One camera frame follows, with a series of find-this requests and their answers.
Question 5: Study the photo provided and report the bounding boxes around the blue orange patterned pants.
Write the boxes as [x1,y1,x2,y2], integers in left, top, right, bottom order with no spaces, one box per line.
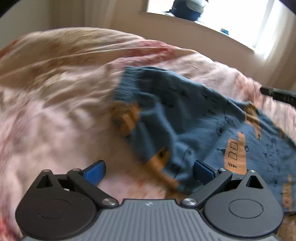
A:
[111,66,295,212]

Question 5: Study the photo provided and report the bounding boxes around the small blue box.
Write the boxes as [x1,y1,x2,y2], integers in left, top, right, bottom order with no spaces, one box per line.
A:
[220,28,229,35]

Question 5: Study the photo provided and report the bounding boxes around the pink floral bed sheet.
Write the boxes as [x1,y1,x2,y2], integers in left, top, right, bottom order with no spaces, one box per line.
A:
[1,28,295,240]

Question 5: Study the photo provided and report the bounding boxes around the dark blue backpack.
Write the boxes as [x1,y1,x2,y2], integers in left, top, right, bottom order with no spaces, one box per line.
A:
[169,0,209,22]

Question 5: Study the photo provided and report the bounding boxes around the white window frame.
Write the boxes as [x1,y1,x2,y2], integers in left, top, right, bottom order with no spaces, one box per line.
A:
[138,0,290,61]

